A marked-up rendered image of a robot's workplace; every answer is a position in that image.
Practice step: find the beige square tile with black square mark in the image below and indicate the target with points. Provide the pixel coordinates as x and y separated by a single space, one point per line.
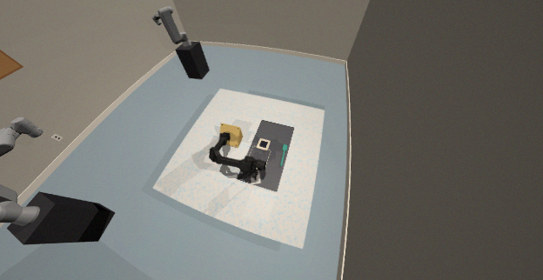
263 144

